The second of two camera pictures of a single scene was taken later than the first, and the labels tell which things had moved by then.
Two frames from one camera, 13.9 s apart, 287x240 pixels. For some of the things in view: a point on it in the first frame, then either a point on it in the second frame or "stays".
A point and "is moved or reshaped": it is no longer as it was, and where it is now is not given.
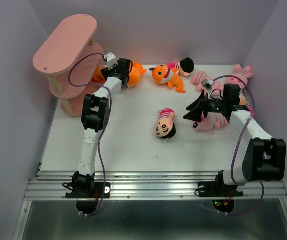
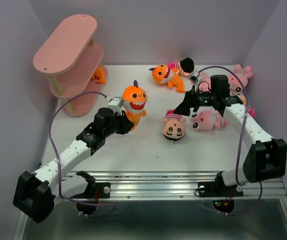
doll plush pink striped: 166,127 is moved or reshaped
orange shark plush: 162,75 stays
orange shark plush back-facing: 136,72 to 135,100
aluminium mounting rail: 47,185 stays
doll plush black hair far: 184,67 stays
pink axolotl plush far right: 244,73 stays
